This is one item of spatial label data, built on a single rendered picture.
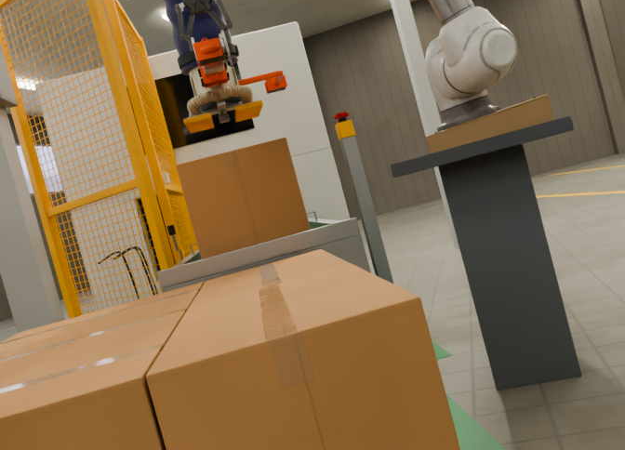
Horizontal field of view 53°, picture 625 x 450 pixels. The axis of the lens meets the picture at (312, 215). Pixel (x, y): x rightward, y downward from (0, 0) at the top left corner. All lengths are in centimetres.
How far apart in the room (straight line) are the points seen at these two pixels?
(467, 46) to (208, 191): 100
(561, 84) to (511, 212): 1124
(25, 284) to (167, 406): 212
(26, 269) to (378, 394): 225
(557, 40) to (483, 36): 1148
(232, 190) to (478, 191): 85
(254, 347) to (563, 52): 1252
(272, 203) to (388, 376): 138
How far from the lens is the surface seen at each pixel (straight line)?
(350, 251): 216
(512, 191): 193
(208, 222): 222
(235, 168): 222
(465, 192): 193
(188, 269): 214
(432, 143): 186
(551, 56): 1318
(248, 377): 89
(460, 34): 180
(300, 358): 89
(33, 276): 297
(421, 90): 524
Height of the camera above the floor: 72
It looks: 2 degrees down
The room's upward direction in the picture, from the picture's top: 15 degrees counter-clockwise
